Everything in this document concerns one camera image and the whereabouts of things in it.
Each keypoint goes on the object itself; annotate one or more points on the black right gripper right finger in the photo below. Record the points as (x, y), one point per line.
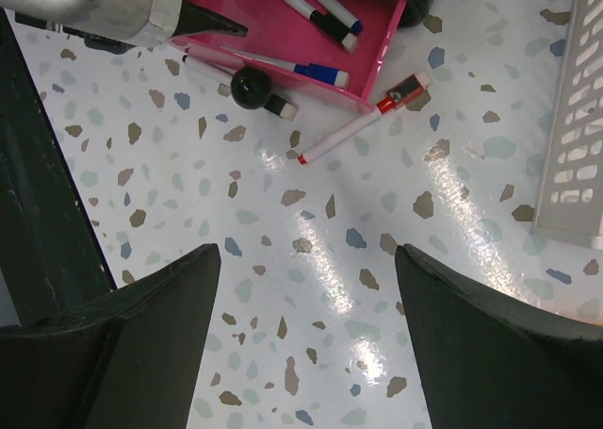
(487, 360)

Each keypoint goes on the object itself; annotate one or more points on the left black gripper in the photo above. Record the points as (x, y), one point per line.
(51, 259)

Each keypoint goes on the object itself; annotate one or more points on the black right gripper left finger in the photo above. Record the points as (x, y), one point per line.
(127, 359)

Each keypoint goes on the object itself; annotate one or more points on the blue whiteboard marker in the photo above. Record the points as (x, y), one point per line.
(324, 74)
(341, 13)

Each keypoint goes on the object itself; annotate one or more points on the black whiteboard marker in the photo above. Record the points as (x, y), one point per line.
(327, 24)
(277, 105)

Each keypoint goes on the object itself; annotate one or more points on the white plastic file organizer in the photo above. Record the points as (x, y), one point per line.
(569, 203)

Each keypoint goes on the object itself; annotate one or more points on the red capped whiteboard marker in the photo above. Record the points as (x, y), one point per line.
(398, 97)

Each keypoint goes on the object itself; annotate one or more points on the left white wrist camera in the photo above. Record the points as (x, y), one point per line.
(146, 23)

